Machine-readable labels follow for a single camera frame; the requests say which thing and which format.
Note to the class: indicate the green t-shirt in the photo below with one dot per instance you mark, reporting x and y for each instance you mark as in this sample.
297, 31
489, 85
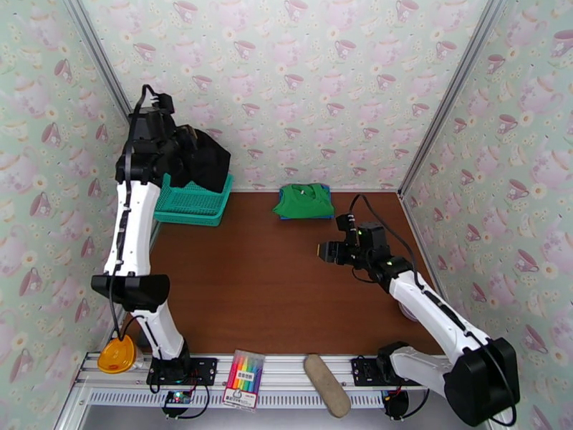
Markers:
304, 202

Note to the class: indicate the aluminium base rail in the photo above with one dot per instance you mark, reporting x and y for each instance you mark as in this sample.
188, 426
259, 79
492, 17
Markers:
291, 370

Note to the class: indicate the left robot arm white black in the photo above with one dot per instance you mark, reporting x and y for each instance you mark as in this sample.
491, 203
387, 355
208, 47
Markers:
134, 227

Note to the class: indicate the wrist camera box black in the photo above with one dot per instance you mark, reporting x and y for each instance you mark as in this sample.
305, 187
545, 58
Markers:
163, 103
348, 223

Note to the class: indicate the highlighter pen pack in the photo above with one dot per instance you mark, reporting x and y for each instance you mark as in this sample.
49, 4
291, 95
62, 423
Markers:
244, 379

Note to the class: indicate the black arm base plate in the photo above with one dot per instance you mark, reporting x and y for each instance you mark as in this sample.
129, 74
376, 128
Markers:
362, 372
206, 370

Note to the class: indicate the teal plastic basket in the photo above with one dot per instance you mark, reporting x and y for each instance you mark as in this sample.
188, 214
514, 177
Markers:
192, 205

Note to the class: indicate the black t-shirt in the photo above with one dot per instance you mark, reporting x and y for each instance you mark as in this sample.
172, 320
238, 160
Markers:
206, 164

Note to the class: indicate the beige oblong stone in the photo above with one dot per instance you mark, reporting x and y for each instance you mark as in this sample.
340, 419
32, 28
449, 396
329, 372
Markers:
327, 388

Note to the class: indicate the small circuit board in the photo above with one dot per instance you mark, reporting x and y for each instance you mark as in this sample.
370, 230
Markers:
178, 398

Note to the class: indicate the lilac bowl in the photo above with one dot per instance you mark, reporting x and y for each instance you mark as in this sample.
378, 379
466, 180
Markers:
408, 313

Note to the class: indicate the orange plastic lid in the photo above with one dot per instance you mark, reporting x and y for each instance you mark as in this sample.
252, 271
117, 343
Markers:
115, 356

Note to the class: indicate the blue t-shirt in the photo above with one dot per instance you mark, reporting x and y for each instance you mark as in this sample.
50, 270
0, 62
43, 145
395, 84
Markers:
332, 205

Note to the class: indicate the black round device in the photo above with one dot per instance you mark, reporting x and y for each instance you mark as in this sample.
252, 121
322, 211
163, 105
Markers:
396, 406

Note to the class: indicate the aluminium frame post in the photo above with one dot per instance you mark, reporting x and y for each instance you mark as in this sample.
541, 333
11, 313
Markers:
456, 84
96, 52

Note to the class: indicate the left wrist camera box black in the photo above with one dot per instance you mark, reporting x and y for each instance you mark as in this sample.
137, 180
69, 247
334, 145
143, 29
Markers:
163, 103

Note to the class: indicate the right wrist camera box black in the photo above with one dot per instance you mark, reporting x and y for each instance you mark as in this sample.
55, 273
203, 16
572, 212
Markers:
348, 223

